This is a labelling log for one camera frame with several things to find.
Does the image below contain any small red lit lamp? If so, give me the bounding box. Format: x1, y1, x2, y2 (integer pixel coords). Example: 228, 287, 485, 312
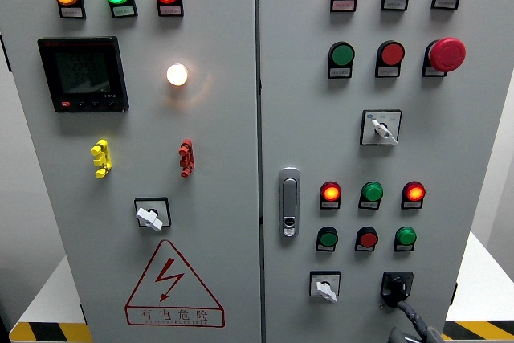
320, 181, 342, 202
402, 181, 426, 202

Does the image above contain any black yellow striped tape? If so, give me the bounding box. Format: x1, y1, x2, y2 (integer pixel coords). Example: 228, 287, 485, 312
441, 321, 514, 342
8, 321, 92, 343

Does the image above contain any white lit lamp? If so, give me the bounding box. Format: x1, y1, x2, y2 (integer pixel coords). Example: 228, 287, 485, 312
165, 63, 189, 87

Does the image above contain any black display meter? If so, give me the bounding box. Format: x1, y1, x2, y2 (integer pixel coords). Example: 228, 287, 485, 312
37, 36, 130, 114

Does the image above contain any long white-handle turn switch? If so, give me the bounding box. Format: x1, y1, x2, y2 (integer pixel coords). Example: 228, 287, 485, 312
359, 108, 403, 147

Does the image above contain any large red stop button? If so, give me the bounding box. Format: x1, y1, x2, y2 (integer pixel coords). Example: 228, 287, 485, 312
422, 37, 467, 73

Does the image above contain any small red handle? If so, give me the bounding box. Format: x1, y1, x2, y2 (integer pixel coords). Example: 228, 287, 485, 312
178, 138, 194, 178

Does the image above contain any red warning triangle sticker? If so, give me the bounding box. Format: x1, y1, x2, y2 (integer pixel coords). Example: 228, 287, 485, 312
124, 239, 226, 328

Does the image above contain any silver door lock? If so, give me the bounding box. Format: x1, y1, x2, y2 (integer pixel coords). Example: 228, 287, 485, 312
278, 166, 301, 239

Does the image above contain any large red push button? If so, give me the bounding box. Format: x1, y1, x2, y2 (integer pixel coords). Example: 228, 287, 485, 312
376, 40, 406, 67

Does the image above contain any small white-handle switch, printed plate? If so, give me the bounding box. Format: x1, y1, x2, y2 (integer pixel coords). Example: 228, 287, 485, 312
308, 270, 341, 304

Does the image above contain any pale grey door with lock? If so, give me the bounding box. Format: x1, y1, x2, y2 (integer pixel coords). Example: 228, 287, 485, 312
256, 0, 514, 343

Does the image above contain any small yellow handle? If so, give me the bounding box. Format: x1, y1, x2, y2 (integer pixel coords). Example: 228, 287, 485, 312
90, 138, 113, 179

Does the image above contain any large green push button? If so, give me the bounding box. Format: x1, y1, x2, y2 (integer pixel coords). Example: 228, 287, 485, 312
328, 41, 356, 67

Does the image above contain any pale grey door with display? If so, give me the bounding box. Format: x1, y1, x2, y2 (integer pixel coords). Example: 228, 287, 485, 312
0, 0, 263, 343

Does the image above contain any white-handle switch, plain plate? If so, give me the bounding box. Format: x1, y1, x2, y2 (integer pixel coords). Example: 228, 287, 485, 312
133, 197, 172, 233

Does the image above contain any small green push button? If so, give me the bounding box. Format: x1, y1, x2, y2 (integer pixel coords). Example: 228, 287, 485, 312
316, 226, 339, 248

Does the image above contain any small red push button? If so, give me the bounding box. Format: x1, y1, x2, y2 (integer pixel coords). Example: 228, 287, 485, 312
355, 226, 379, 248

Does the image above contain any black-handle turn switch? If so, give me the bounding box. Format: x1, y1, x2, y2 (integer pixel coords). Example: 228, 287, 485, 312
379, 271, 414, 309

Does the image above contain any small green lamp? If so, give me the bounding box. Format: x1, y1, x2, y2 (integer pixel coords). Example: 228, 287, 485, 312
360, 181, 384, 202
394, 226, 418, 247

